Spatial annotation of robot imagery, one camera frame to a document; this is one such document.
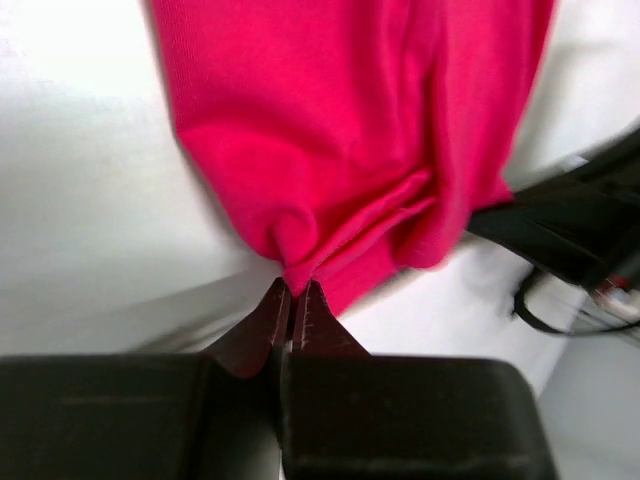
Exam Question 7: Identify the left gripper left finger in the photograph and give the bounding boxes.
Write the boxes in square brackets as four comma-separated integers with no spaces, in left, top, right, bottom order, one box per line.
[1,280,291,479]

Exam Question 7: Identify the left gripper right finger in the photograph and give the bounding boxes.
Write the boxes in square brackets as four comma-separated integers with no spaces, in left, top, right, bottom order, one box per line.
[282,282,558,479]

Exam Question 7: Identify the magenta t shirt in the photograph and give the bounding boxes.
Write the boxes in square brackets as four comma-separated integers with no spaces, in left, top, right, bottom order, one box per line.
[150,1,554,313]

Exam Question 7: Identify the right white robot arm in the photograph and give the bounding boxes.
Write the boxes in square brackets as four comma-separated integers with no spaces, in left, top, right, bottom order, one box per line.
[467,129,639,336]

